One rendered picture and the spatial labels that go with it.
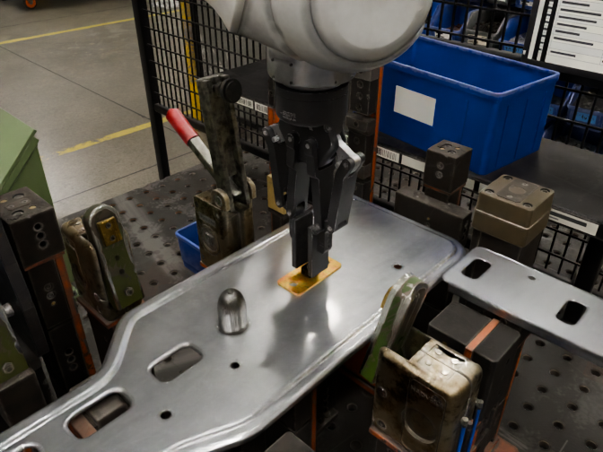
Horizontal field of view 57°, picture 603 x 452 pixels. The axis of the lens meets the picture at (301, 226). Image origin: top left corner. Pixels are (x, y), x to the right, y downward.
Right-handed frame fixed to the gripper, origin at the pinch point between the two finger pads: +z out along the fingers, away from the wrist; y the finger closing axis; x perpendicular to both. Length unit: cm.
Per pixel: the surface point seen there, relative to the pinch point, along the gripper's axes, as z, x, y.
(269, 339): 4.6, -11.3, 4.6
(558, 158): 1.7, 47.8, 11.0
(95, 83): 105, 158, -376
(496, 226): 2.8, 23.6, 12.7
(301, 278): 4.3, -1.5, 0.1
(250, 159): 35, 57, -77
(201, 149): -6.2, -0.2, -19.9
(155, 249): 35, 11, -58
